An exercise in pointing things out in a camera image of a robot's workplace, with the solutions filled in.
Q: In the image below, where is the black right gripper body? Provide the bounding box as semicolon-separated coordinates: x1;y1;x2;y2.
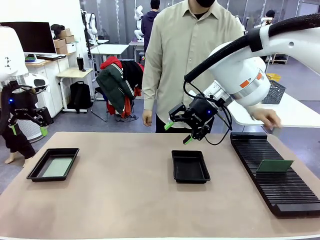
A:
185;94;219;126

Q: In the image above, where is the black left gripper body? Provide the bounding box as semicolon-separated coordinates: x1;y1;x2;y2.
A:
6;86;39;119

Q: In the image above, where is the green glass plate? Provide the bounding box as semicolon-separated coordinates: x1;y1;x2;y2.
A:
41;157;74;178
256;159;295;174

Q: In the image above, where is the black ESD tray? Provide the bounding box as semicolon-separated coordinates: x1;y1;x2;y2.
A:
26;147;80;183
171;149;211;184

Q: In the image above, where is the beige sleeved right forearm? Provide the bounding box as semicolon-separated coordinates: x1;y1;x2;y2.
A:
142;72;161;112

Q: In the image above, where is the beige sleeved left forearm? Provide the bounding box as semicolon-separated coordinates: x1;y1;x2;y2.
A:
246;103;263;118

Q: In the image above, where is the person's right hand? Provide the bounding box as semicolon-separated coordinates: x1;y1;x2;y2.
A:
142;109;154;127

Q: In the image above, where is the person's left hand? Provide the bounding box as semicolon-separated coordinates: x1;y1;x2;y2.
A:
250;108;282;131

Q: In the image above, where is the white cylindrical air purifier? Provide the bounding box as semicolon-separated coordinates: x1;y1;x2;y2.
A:
16;116;44;144

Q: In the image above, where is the black backpack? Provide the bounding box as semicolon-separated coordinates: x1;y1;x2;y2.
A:
69;80;93;114

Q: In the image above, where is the black laptop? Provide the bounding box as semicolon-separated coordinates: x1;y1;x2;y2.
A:
35;53;68;62

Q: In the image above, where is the small wooden top table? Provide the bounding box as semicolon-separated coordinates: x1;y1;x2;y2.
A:
56;67;94;114

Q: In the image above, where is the person in beige shirt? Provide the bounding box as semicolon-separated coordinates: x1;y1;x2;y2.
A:
141;0;282;134

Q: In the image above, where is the black jacket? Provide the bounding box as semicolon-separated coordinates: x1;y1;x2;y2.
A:
121;60;145;91

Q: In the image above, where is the black computer monitor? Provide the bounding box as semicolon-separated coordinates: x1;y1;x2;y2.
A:
0;21;57;55

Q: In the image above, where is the black tumbler with straw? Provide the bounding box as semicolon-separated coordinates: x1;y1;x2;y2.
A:
76;56;87;72

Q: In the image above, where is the dark green jacket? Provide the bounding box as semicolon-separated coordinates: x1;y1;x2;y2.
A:
95;63;136;116

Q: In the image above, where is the grey mesh basket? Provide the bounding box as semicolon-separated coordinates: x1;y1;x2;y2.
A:
261;79;287;105

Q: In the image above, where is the grey metal workbench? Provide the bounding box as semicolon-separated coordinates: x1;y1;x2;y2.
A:
128;41;146;64

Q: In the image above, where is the red jacket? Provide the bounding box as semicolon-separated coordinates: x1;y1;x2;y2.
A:
99;56;145;119

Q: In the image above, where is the metal storage shelf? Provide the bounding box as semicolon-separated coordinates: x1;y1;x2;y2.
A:
268;52;290;66

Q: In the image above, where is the white rounded side table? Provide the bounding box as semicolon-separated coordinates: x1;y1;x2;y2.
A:
226;92;320;129

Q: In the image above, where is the white background table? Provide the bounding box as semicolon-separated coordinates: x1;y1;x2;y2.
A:
89;43;130;64

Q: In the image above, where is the person in navy hoodie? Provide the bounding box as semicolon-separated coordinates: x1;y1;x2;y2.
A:
140;0;161;55

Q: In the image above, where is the black slotted board rack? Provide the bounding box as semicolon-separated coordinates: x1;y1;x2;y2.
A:
229;132;320;218

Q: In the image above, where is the black face mask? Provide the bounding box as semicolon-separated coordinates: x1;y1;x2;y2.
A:
196;0;217;8

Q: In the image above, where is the background person in beige top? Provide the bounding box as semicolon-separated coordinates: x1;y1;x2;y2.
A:
254;9;277;29

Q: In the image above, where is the grey door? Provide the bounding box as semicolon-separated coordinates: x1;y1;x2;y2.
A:
298;1;320;17

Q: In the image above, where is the black left arm cable sleeve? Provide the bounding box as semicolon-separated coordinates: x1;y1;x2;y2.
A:
0;83;12;136

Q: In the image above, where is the black arm cable sleeve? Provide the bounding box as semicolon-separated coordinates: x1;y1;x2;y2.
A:
184;13;320;84
0;83;12;136

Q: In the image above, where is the metal frame chair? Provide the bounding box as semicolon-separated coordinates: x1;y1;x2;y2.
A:
90;86;111;123

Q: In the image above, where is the black right arm cable sleeve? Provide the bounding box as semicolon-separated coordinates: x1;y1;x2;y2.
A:
184;13;320;84

